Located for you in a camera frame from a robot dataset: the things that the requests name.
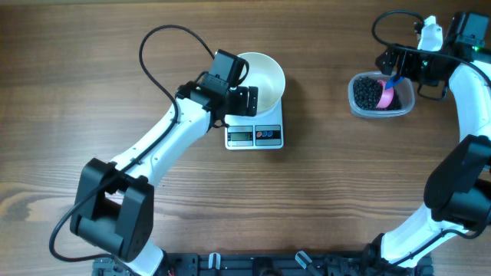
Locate pink scoop with blue handle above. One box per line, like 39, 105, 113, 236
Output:
376, 75, 403, 109

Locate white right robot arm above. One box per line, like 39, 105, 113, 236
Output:
360, 11, 490, 275

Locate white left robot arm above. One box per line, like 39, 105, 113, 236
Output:
67, 50, 258, 275

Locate white bowl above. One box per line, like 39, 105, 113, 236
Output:
239, 52, 286, 115

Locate white digital kitchen scale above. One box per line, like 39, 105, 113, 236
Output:
225, 101, 285, 150

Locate clear plastic container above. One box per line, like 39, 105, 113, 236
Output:
348, 71, 415, 118

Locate black beans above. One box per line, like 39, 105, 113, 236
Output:
353, 77, 402, 111

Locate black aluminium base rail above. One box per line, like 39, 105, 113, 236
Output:
91, 251, 434, 276

